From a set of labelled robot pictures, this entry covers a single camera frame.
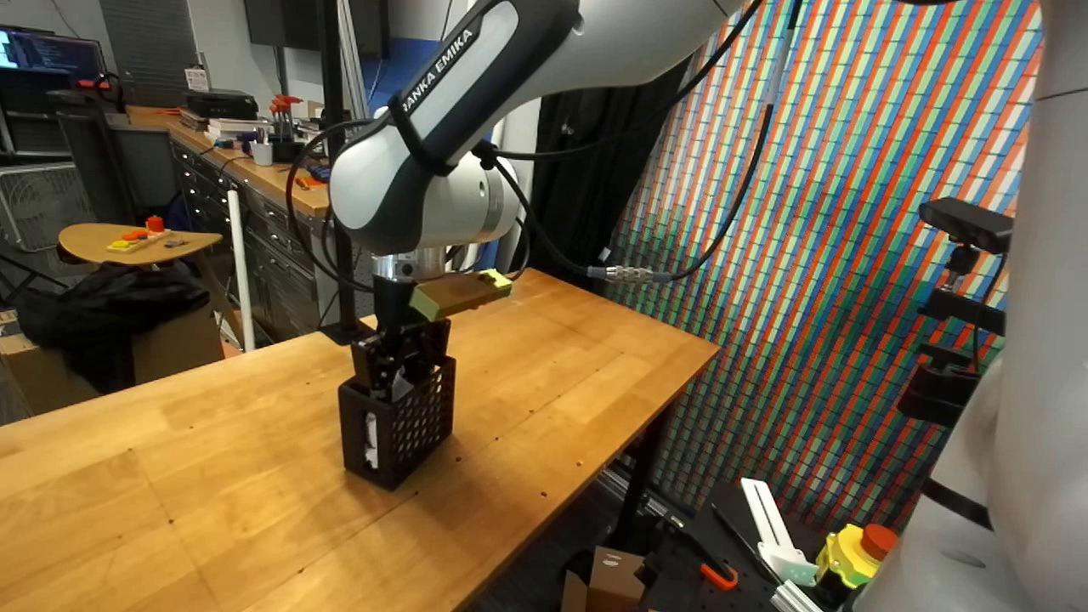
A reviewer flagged small cardboard box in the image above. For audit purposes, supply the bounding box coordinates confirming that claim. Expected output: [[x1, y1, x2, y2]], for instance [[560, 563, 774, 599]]
[[560, 544, 652, 612]]

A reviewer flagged black bag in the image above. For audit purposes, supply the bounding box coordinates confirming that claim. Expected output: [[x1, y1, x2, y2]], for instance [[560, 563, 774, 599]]
[[14, 262, 219, 393]]

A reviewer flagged orange-handled hand tool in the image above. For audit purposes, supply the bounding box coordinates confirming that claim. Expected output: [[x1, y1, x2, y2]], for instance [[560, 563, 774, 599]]
[[666, 519, 745, 596]]

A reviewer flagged white pipe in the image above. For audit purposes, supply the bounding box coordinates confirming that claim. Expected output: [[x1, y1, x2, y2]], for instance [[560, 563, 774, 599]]
[[221, 183, 263, 356]]

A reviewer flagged black perforated basket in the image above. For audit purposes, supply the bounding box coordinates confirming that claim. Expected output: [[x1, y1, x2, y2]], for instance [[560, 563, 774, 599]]
[[338, 350, 458, 494]]

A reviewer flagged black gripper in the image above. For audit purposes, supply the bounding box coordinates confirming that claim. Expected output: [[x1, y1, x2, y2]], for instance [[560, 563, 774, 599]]
[[348, 274, 457, 403]]

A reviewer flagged small red tool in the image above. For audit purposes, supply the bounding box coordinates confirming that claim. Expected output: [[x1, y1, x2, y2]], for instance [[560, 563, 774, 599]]
[[264, 93, 305, 124]]

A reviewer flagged black camera on stand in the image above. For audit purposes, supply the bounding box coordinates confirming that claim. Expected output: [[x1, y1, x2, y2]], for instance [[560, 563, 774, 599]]
[[897, 192, 1017, 428]]

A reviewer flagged white aluminium extrusion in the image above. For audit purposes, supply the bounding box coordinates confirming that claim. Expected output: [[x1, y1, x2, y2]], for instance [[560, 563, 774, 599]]
[[738, 472, 821, 589]]

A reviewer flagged yellow red emergency stop button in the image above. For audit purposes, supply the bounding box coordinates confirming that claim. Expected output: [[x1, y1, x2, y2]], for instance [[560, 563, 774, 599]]
[[814, 519, 902, 592]]

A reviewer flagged blue board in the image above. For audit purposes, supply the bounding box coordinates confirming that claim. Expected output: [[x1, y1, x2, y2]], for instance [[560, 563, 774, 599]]
[[364, 42, 443, 115]]

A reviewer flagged black curtain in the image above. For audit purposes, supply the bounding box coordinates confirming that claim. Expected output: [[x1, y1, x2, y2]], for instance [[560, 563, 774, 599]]
[[523, 61, 693, 293]]

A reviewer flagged colourful striped backdrop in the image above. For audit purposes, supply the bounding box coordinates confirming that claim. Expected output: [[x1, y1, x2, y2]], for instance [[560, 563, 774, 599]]
[[607, 0, 1049, 536]]

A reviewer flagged blue lit screen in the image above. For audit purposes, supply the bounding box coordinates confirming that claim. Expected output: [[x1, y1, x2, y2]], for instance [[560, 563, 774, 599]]
[[0, 27, 111, 80]]

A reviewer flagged round wooden stool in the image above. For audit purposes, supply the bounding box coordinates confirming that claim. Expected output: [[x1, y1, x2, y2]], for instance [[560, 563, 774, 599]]
[[55, 213, 226, 272]]

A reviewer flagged wooden workbench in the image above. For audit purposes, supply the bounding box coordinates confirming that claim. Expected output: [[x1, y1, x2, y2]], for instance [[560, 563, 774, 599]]
[[118, 102, 345, 335]]

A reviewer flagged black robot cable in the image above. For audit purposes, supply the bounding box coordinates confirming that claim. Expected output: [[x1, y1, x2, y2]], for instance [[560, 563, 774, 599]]
[[485, 0, 802, 288]]

